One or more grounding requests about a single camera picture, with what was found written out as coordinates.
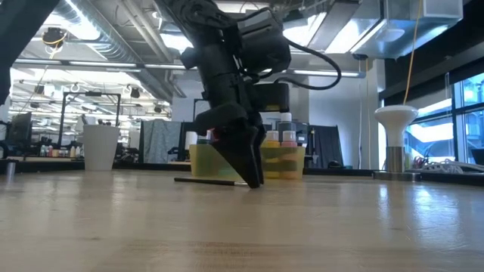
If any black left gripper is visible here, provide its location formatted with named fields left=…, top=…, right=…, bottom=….
left=193, top=73, right=291, bottom=189

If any small yellow paint bottle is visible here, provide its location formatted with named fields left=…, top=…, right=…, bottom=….
left=264, top=130, right=281, bottom=179

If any small pink paint bottle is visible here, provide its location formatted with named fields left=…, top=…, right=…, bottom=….
left=280, top=130, right=298, bottom=175

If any tall grey paint bottle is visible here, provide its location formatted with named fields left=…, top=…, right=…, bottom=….
left=278, top=112, right=296, bottom=143

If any yellow translucent plastic bin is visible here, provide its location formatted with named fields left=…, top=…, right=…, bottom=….
left=188, top=144, right=306, bottom=181

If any grey fabric partition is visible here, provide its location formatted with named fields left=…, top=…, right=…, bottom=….
left=138, top=119, right=182, bottom=164

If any white dome-top metal stand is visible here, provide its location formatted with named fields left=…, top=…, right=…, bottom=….
left=374, top=104, right=423, bottom=182

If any white cup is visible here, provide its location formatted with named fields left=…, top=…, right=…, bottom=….
left=82, top=124, right=120, bottom=172

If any long ceiling light bar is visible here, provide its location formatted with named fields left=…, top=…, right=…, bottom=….
left=11, top=58, right=367, bottom=79

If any dark computer monitor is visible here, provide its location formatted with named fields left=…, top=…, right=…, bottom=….
left=5, top=111, right=33, bottom=148

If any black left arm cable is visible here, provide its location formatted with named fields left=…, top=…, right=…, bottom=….
left=260, top=36, right=343, bottom=91

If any ribbed silver ventilation duct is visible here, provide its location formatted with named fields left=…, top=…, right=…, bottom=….
left=56, top=0, right=128, bottom=61

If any white cable bundle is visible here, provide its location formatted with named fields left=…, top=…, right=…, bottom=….
left=419, top=158, right=484, bottom=175

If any grey metal post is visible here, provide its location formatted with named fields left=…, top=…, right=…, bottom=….
left=5, top=159, right=18, bottom=182

